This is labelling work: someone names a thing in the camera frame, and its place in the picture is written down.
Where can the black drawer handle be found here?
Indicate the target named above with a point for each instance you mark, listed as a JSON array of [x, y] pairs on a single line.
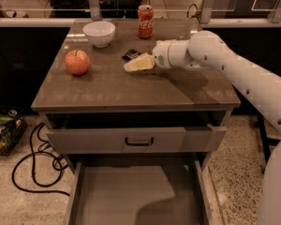
[[141, 143]]

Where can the black stand leg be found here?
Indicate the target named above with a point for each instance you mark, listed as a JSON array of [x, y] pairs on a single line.
[[266, 142]]

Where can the black office chair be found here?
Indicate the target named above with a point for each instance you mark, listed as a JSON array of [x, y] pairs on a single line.
[[67, 8]]

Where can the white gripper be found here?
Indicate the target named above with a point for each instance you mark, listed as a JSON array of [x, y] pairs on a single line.
[[160, 55]]

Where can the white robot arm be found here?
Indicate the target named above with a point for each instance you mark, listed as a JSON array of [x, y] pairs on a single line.
[[259, 86]]

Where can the red apple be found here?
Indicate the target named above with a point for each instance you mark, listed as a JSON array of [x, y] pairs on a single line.
[[77, 62]]

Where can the grey drawer cabinet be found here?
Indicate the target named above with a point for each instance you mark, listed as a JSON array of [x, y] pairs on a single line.
[[108, 88]]

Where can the grey open middle drawer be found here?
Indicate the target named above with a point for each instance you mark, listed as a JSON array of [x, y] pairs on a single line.
[[167, 194]]

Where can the black wire basket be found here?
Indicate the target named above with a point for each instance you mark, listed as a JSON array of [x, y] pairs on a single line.
[[12, 127]]

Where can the grey top drawer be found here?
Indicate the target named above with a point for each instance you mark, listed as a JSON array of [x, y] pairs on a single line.
[[104, 133]]

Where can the white ceramic bowl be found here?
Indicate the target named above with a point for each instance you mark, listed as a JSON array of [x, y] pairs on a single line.
[[100, 33]]

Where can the red coca-cola can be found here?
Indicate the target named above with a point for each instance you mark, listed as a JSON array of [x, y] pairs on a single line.
[[145, 23]]

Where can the black rxbar chocolate bar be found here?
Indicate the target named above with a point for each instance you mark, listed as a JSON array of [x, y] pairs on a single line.
[[131, 54]]

